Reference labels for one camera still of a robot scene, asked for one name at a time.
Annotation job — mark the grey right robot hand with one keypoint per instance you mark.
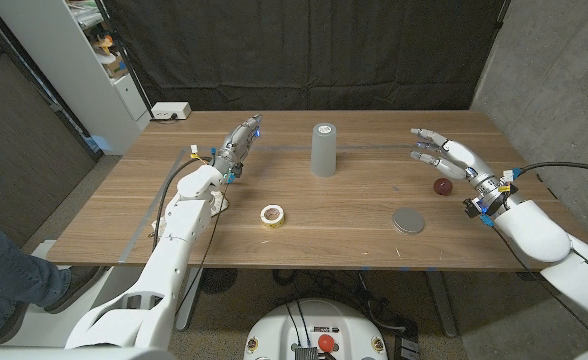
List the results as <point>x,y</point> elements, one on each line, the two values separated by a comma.
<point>466,160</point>

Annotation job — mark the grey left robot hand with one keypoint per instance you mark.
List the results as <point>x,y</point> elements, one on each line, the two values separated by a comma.
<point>236,147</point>

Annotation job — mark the silver metal jar lid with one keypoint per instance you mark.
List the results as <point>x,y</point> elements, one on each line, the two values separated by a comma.
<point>408,220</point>

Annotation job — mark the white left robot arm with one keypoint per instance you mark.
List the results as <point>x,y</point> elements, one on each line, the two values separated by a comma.
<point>179,235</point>

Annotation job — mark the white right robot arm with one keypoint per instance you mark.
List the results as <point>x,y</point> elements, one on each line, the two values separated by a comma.
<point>536,230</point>

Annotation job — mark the white yellow tape roll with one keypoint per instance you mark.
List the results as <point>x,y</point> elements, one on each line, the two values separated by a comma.
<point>280,220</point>

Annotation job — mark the grey upturned cup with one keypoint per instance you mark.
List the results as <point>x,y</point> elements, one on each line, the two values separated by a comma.
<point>323,155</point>

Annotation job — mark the white paper piece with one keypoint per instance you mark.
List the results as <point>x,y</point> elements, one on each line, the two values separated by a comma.
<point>221,206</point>

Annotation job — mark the white power strip box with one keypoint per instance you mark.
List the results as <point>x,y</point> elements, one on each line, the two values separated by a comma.
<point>171,110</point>

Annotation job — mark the black cloth backdrop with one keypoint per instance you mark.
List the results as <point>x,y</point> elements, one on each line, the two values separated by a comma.
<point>304,55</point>

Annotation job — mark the black round floor fan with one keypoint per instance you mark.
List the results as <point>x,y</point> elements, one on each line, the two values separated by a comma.
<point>218,280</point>

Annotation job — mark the black backdrop stand pole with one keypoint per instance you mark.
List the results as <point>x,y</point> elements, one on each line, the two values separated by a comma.
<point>124,60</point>

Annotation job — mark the brown cardboard box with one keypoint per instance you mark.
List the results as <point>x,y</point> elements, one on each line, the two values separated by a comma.
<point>116,66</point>

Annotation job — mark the grey table leg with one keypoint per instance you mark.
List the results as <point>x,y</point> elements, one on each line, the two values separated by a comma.
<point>441,305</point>
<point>189,300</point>

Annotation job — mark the orange toy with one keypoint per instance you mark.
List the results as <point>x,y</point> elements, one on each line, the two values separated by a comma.
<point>104,44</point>

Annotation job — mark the white shelf cabinet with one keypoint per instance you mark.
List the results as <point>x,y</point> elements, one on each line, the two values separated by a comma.
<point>69,70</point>

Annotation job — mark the white robot torso base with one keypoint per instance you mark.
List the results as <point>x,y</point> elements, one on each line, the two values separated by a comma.
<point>284,330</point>

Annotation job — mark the black foot pedal box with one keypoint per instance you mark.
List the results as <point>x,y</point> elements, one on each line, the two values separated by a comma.
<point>407,347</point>

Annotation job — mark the dark grey shoe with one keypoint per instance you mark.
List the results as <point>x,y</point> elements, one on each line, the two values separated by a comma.
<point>11,322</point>
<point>76,285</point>

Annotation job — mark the red emergency stop button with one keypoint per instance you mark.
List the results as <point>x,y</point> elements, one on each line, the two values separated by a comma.
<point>326,342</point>

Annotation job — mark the dark wooden door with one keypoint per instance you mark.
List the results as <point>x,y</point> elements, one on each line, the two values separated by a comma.
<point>19,150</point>

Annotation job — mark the white floor platform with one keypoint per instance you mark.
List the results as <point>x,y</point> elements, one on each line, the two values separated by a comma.
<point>49,327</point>

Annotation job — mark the person leg in jeans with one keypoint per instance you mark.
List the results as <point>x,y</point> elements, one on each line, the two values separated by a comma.
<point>9,280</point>

